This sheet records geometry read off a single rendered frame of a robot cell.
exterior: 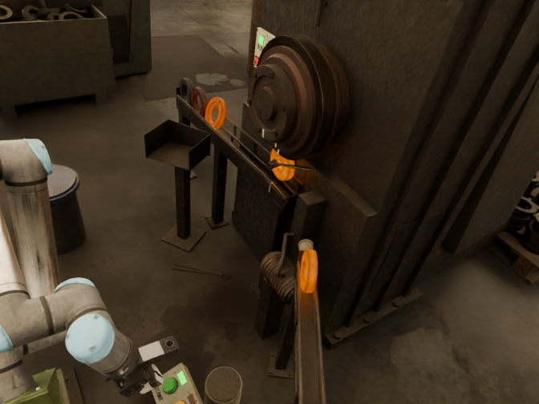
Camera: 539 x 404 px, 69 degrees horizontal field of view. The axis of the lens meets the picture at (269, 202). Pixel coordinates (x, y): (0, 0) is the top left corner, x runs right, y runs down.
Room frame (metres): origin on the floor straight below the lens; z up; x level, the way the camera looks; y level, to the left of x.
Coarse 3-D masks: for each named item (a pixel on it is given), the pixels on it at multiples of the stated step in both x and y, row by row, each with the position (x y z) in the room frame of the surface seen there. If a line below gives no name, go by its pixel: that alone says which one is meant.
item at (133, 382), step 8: (144, 368) 0.46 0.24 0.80; (152, 368) 0.48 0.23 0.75; (104, 376) 0.41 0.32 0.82; (128, 376) 0.44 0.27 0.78; (136, 376) 0.44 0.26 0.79; (144, 376) 0.44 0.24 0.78; (152, 376) 0.45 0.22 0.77; (120, 384) 0.42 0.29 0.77; (128, 384) 0.42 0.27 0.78; (136, 384) 0.43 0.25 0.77; (144, 384) 0.45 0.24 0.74; (120, 392) 0.40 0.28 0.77; (128, 392) 0.42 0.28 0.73; (136, 392) 0.43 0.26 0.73
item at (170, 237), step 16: (160, 128) 1.76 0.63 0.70; (176, 128) 1.81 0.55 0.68; (192, 128) 1.78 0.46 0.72; (144, 144) 1.64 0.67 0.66; (160, 144) 1.75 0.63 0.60; (176, 144) 1.79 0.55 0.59; (192, 144) 1.78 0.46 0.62; (208, 144) 1.72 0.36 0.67; (160, 160) 1.62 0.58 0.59; (176, 160) 1.63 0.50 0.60; (192, 160) 1.58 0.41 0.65; (176, 176) 1.66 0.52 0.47; (176, 192) 1.66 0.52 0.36; (176, 208) 1.66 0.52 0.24; (176, 224) 1.66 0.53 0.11; (176, 240) 1.63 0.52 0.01; (192, 240) 1.65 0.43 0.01
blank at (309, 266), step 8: (304, 256) 0.99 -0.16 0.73; (312, 256) 0.94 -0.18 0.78; (304, 264) 0.97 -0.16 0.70; (312, 264) 0.91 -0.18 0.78; (304, 272) 0.96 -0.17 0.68; (312, 272) 0.89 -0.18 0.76; (304, 280) 0.90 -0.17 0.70; (312, 280) 0.87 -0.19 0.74; (304, 288) 0.88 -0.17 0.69; (312, 288) 0.87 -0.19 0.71
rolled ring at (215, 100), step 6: (210, 102) 2.08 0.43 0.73; (216, 102) 2.04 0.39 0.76; (222, 102) 2.02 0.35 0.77; (210, 108) 2.08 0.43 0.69; (222, 108) 1.98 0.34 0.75; (210, 114) 2.07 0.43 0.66; (222, 114) 1.97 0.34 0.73; (210, 120) 2.03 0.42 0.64; (216, 120) 1.97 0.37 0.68; (222, 120) 1.96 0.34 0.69; (216, 126) 1.95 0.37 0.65
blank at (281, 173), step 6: (270, 156) 1.49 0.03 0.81; (276, 156) 1.46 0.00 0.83; (288, 162) 1.39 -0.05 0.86; (276, 168) 1.45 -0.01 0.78; (282, 168) 1.45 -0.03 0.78; (288, 168) 1.38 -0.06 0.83; (294, 168) 1.39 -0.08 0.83; (276, 174) 1.44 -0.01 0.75; (282, 174) 1.40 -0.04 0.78; (288, 174) 1.37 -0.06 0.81; (282, 180) 1.40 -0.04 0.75
